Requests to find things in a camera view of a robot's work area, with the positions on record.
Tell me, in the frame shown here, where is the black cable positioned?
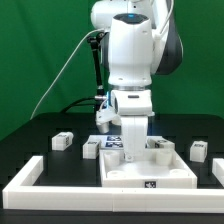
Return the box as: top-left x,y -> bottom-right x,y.
59,95 -> 101,114

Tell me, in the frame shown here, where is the white cable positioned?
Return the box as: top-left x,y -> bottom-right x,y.
29,27 -> 105,120

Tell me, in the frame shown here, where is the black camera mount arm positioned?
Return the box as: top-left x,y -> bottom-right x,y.
87,32 -> 105,112

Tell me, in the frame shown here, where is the AprilTag marker sheet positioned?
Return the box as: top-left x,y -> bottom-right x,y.
89,135 -> 123,149

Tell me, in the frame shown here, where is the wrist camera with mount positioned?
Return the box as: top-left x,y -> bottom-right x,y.
95,99 -> 121,134

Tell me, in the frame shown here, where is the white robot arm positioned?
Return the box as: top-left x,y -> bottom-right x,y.
91,0 -> 183,162

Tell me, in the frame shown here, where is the white square tabletop part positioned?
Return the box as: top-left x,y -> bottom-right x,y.
100,148 -> 197,189

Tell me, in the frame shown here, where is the white U-shaped obstacle fence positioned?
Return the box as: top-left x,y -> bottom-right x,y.
2,156 -> 224,213

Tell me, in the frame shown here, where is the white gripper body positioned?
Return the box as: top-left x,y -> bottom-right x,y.
111,90 -> 153,157

